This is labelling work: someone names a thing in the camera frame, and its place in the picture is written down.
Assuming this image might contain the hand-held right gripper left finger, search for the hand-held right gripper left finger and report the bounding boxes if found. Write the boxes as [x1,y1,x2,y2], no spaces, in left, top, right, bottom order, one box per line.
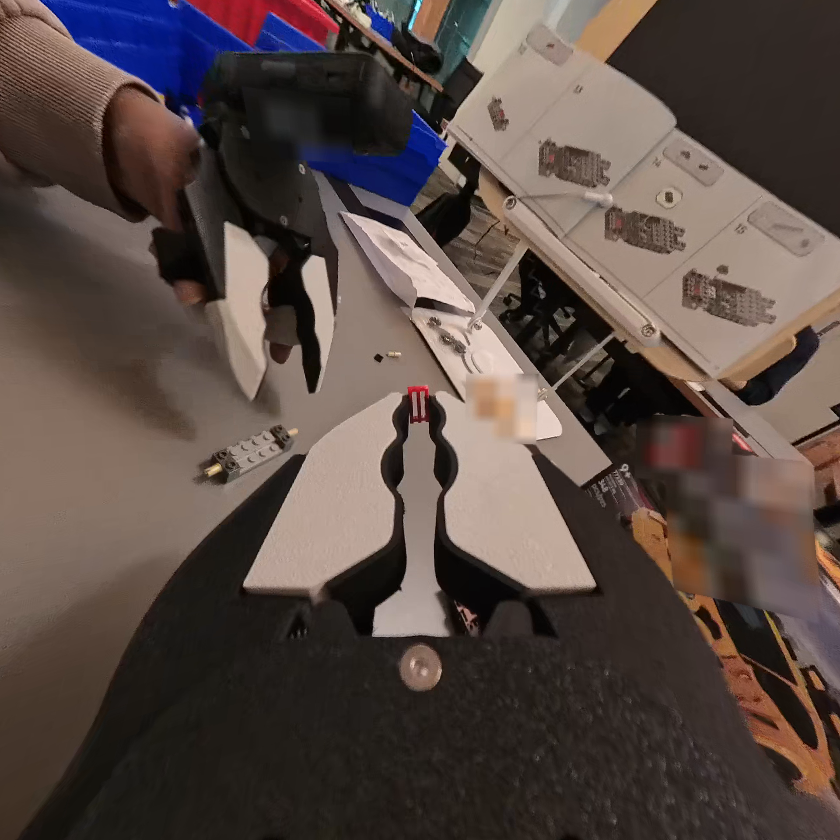
[241,391,409,635]

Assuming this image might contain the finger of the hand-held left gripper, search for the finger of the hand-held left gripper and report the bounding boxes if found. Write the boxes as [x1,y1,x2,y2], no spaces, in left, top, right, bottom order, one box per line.
[268,249,341,396]
[203,220,271,403]

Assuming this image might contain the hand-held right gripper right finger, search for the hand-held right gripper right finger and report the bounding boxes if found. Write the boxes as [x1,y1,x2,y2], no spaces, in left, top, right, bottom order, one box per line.
[428,391,599,627]

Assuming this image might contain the grey axle brick assembly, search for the grey axle brick assembly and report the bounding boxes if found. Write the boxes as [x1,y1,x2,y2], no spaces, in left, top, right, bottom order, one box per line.
[201,424,301,487]

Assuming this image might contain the brick building instruction booklet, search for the brick building instruction booklet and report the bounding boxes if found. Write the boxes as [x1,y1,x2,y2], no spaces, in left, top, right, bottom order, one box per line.
[445,25,840,383]

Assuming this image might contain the person's left forearm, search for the person's left forearm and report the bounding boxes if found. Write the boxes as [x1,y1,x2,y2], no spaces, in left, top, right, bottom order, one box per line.
[0,0,165,221]

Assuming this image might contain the wood-edged office desk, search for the wood-edged office desk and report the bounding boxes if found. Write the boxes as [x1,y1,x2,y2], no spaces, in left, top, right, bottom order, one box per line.
[325,0,447,93]

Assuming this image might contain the person's left hand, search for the person's left hand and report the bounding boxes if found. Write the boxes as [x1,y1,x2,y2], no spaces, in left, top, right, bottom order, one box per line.
[105,87,298,366]

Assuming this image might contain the printed white paper bag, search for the printed white paper bag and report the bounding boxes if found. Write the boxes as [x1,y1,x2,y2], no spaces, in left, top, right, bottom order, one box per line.
[338,210,478,315]

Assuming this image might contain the clear plastic parts bag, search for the clear plastic parts bag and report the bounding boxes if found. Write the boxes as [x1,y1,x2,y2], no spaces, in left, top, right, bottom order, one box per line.
[410,307,480,358]

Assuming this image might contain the black backpack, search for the black backpack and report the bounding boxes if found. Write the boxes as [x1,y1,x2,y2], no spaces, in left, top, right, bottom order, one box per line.
[415,177,487,249]

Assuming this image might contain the red plastic bin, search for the red plastic bin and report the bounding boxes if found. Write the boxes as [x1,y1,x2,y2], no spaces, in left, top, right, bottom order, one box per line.
[187,0,340,48]

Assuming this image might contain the black bag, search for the black bag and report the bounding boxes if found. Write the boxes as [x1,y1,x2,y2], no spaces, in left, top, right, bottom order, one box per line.
[390,26,444,74]

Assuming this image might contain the black toy car box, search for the black toy car box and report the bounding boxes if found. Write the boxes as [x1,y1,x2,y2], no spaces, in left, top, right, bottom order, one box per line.
[584,420,840,802]

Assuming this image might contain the dark backdrop board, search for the dark backdrop board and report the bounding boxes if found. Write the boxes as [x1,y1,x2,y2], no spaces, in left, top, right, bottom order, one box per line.
[607,0,840,234]

